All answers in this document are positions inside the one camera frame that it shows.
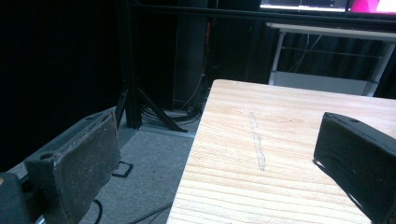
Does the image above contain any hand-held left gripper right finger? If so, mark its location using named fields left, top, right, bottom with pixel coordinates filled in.
left=312, top=111, right=396, bottom=224

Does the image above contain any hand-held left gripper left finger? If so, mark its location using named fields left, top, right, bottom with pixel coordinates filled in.
left=23, top=110, right=122, bottom=224

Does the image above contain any white metal rack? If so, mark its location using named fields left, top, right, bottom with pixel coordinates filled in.
left=265, top=21, right=396, bottom=97

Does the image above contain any black metal stand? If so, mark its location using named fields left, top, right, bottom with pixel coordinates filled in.
left=114, top=0, right=189, bottom=133

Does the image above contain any pink screen monitor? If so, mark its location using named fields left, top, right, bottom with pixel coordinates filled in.
left=348, top=0, right=396, bottom=15

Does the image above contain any computer monitor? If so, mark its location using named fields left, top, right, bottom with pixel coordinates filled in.
left=260, top=0, right=349, bottom=13

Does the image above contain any black square floor bracket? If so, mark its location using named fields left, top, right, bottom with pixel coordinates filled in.
left=111, top=161, right=134, bottom=178

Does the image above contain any black floor cable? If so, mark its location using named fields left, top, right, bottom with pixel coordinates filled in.
left=92, top=199, right=173, bottom=224

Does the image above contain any black cable bundle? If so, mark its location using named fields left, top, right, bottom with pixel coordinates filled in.
left=141, top=104, right=204, bottom=127

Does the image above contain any orange cable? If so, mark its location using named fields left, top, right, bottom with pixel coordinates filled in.
left=179, top=21, right=213, bottom=111

